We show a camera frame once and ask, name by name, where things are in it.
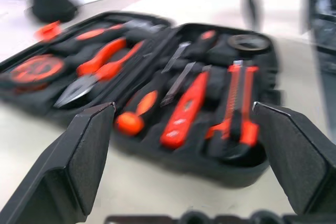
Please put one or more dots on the orange voltage tester pen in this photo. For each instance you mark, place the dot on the orange voltage tester pen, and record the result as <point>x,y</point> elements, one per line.
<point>183,111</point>

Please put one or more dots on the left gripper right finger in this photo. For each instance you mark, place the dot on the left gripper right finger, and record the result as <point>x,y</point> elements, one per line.
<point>304,155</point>

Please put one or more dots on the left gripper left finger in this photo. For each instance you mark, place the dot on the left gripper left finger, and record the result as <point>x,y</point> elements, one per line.
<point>60,171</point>

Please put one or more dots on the claw hammer orange grip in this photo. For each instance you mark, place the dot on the claw hammer orange grip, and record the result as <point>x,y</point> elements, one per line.
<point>90,34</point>

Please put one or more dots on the black round zip pouch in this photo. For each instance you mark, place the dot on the black round zip pouch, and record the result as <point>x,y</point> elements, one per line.
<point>55,6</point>

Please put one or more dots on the black orange screwdriver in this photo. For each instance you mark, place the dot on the black orange screwdriver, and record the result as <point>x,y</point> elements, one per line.
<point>206,37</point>
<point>131,123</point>

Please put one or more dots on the orange black utility knife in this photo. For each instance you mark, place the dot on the orange black utility knife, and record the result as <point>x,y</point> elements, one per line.
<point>236,98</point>

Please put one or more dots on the black tool case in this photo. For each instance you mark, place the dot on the black tool case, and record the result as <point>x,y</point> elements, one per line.
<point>157,163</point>

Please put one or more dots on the orange black tape measure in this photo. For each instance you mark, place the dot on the orange black tape measure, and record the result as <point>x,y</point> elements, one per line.
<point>36,72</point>

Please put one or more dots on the black office chair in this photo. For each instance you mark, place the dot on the black office chair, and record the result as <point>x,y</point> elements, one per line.
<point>325,37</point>

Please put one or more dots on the black electrical tape roll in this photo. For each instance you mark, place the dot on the black electrical tape roll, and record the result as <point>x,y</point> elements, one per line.
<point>236,47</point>

